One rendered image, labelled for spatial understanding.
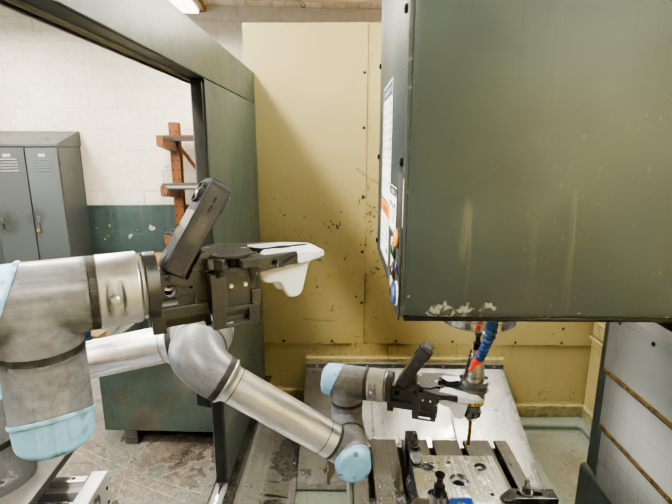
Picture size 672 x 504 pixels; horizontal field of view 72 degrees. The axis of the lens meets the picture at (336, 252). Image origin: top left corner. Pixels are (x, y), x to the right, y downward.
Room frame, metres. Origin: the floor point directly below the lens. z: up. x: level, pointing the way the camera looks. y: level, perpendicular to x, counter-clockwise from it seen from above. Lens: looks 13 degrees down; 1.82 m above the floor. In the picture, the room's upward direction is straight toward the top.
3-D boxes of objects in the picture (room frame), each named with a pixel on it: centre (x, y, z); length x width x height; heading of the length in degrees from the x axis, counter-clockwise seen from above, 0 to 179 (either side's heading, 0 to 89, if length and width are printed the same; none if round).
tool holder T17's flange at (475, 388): (0.91, -0.30, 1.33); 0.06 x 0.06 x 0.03
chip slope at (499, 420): (1.58, -0.30, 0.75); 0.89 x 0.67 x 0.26; 89
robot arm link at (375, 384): (0.97, -0.10, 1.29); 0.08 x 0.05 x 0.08; 163
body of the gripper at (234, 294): (0.49, 0.15, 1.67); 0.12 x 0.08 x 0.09; 119
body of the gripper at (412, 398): (0.95, -0.18, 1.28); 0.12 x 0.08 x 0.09; 73
